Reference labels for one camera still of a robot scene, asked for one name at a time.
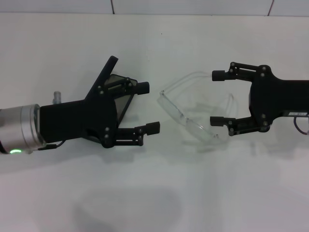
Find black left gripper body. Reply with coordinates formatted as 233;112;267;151
39;83;119;149

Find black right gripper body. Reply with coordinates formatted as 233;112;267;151
250;64;309;133

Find black glasses case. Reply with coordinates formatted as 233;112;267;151
84;56;139;124

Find clear transparent glasses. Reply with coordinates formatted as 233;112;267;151
156;70;237;146

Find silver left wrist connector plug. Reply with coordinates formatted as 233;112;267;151
51;90;62;105

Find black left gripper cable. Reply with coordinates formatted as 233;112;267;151
40;141;66;152

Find right gripper cable with plug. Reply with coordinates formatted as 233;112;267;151
293;116;309;135

